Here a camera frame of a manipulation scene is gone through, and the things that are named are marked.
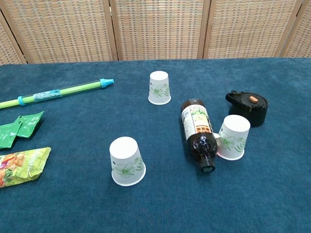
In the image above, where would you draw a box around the brown plastic drink bottle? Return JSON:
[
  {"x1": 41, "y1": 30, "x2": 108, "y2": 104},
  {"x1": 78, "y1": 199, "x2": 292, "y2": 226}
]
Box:
[{"x1": 180, "y1": 98, "x2": 219, "y2": 174}]

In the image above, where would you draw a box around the white floral paper cup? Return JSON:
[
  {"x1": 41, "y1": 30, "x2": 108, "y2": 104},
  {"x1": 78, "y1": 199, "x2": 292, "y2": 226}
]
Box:
[
  {"x1": 217, "y1": 115, "x2": 251, "y2": 161},
  {"x1": 109, "y1": 136, "x2": 147, "y2": 187},
  {"x1": 148, "y1": 70, "x2": 172, "y2": 105}
]

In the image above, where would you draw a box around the green tube water gun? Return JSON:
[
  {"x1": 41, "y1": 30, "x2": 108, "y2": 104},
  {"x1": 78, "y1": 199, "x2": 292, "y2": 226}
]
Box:
[{"x1": 0, "y1": 78, "x2": 115, "y2": 109}]

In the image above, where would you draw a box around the woven folding screen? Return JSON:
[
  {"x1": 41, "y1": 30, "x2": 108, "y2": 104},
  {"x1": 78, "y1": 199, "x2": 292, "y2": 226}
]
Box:
[{"x1": 0, "y1": 0, "x2": 311, "y2": 65}]

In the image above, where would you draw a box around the black bottle lid orange button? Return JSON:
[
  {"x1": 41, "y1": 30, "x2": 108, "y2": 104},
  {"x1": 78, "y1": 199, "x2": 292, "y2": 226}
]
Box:
[{"x1": 225, "y1": 90, "x2": 269, "y2": 128}]

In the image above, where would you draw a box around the blue velvet tablecloth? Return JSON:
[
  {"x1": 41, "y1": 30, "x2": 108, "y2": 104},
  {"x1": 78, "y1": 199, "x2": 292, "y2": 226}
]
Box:
[{"x1": 0, "y1": 57, "x2": 311, "y2": 233}]

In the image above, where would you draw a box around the green tea sachet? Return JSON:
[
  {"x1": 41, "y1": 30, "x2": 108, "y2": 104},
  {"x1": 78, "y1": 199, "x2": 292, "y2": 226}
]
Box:
[
  {"x1": 17, "y1": 111, "x2": 45, "y2": 138},
  {"x1": 0, "y1": 116, "x2": 22, "y2": 149}
]

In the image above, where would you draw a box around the yellow green snack bag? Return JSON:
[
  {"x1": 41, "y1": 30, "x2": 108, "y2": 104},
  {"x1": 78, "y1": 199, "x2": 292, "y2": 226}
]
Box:
[{"x1": 0, "y1": 147, "x2": 52, "y2": 189}]

